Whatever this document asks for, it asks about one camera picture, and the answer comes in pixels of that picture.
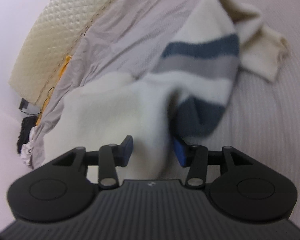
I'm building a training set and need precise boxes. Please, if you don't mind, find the cream quilted headboard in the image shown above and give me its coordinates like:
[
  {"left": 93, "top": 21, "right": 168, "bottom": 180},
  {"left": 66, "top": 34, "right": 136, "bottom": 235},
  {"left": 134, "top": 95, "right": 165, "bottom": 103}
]
[{"left": 9, "top": 0, "right": 112, "bottom": 107}]

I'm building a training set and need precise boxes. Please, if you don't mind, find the black wall socket left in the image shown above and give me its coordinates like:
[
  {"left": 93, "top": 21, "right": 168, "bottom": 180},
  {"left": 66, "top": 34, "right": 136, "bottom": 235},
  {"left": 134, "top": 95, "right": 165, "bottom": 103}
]
[{"left": 19, "top": 98, "right": 29, "bottom": 111}]

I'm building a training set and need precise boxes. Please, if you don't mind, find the yellow cloth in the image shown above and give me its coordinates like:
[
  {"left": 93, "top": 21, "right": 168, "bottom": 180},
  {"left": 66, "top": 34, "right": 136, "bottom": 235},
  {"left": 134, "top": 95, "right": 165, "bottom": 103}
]
[{"left": 36, "top": 55, "right": 72, "bottom": 126}]

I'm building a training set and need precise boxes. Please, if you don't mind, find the grey bed duvet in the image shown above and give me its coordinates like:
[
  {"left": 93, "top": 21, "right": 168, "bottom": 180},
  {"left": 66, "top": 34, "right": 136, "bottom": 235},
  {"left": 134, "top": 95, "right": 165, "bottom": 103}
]
[{"left": 32, "top": 0, "right": 300, "bottom": 227}]

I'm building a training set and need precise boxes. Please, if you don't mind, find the white blue striped sweater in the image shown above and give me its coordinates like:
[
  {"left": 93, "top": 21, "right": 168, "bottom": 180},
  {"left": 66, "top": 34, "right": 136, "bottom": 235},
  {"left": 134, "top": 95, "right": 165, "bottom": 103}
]
[{"left": 44, "top": 0, "right": 287, "bottom": 180}]

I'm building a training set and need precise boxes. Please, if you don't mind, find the black clothes pile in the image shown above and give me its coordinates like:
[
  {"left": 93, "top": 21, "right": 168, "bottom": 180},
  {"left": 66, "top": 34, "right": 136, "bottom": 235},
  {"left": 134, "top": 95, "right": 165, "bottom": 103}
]
[{"left": 17, "top": 115, "right": 38, "bottom": 154}]

